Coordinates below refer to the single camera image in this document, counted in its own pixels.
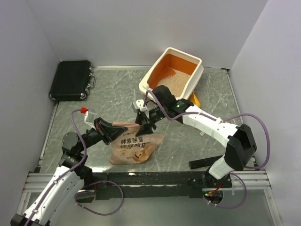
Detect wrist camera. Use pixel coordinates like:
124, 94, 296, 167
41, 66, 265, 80
132, 99, 149, 117
80, 107, 95, 127

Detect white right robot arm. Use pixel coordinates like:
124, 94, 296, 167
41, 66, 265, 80
132, 85, 257, 188

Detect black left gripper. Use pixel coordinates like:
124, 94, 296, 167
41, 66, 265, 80
78, 117, 127, 153

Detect clean litter granules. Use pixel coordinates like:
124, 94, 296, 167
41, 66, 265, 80
157, 68, 190, 97

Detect pink cat litter bag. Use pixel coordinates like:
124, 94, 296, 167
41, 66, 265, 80
109, 122, 164, 165

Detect yellow plastic litter scoop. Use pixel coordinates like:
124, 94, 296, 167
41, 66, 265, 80
189, 92, 201, 108

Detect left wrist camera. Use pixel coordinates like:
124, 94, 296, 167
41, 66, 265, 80
80, 107, 95, 127

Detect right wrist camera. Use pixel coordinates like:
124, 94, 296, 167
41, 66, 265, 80
132, 99, 149, 117

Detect black hard case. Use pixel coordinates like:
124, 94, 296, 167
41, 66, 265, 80
49, 60, 96, 102

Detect white orange litter box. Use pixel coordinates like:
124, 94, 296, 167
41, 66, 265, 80
139, 47, 204, 99

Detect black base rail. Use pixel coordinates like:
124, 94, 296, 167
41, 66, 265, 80
70, 171, 233, 201

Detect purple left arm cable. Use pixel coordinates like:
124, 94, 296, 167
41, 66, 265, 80
23, 108, 124, 226

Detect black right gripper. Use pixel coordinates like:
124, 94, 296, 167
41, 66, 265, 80
132, 104, 167, 137

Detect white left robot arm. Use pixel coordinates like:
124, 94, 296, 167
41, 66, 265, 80
10, 118, 127, 226

